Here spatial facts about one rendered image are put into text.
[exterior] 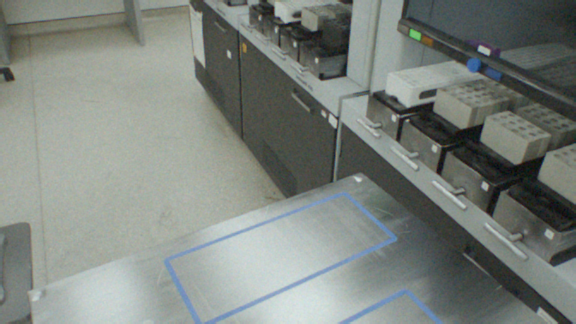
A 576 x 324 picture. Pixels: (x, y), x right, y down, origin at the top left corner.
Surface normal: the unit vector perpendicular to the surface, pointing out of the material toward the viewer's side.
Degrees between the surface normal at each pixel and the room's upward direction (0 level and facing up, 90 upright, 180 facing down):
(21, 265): 0
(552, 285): 90
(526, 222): 90
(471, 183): 90
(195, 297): 0
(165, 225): 0
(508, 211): 90
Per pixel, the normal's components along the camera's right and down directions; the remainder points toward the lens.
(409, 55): 0.43, 0.51
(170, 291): 0.02, -0.83
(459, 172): -0.90, 0.22
